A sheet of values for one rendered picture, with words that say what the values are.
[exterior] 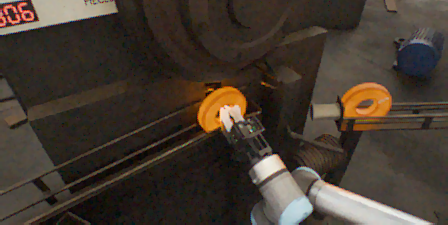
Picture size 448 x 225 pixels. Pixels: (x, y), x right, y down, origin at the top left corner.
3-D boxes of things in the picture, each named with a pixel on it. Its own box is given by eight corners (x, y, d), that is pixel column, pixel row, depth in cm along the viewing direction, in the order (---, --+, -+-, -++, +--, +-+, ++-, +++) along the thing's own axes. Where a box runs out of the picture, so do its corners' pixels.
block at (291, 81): (258, 121, 108) (264, 68, 93) (274, 114, 111) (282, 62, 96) (275, 138, 101) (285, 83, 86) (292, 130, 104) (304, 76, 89)
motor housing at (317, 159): (269, 220, 135) (285, 145, 101) (303, 200, 144) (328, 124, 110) (287, 243, 126) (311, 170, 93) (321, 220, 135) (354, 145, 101)
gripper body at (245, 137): (253, 112, 77) (279, 148, 71) (246, 128, 83) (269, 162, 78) (230, 122, 74) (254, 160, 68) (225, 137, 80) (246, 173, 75)
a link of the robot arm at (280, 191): (277, 236, 68) (294, 226, 60) (250, 192, 74) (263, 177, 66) (304, 219, 72) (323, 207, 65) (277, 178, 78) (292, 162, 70)
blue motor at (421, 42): (387, 74, 239) (402, 37, 217) (402, 50, 273) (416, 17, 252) (426, 87, 224) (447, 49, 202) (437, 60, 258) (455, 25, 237)
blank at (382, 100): (350, 124, 101) (352, 131, 98) (332, 96, 94) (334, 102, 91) (394, 106, 94) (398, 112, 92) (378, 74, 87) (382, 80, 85)
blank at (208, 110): (193, 100, 79) (199, 106, 76) (238, 78, 84) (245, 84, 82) (202, 136, 89) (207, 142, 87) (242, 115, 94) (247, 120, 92)
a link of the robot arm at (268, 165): (279, 176, 77) (251, 191, 73) (269, 161, 79) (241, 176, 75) (291, 163, 70) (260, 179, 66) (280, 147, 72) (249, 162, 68)
